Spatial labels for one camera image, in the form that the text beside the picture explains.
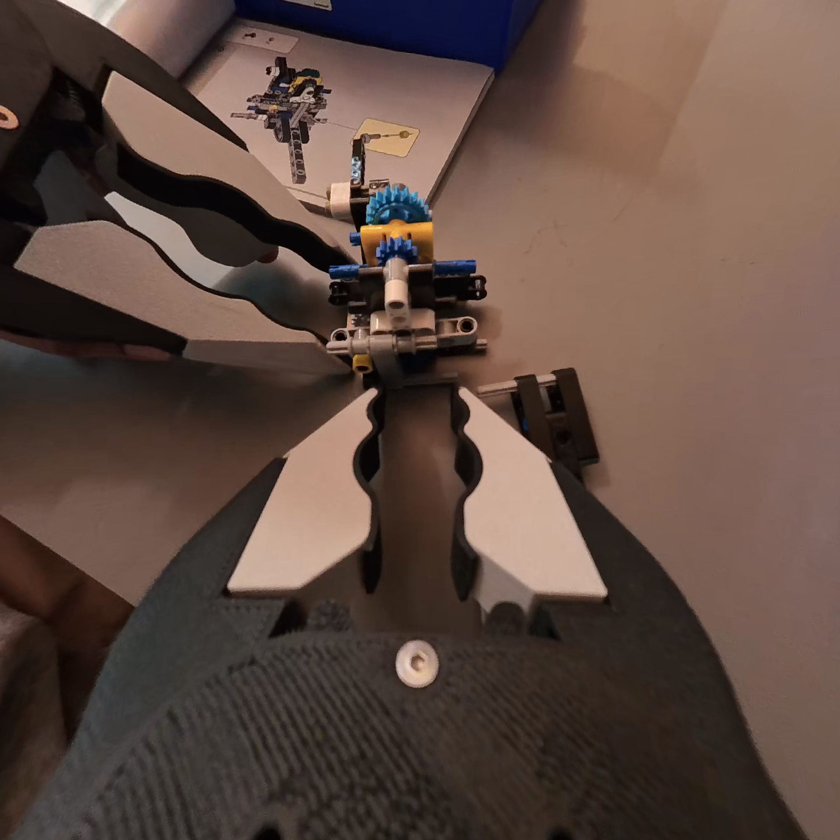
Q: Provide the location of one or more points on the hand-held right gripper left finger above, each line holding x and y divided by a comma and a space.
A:
308, 518

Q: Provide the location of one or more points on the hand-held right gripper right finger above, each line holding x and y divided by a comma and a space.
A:
525, 525

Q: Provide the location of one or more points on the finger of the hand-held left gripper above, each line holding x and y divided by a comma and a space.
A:
131, 282
190, 138

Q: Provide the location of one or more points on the black lego beam assembly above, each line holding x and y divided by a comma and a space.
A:
577, 420

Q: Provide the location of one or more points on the lego gear model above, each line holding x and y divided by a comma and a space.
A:
397, 239

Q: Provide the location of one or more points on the lego instruction booklet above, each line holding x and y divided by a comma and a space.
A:
433, 105

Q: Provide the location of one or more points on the blue cardboard box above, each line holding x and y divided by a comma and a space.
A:
459, 33

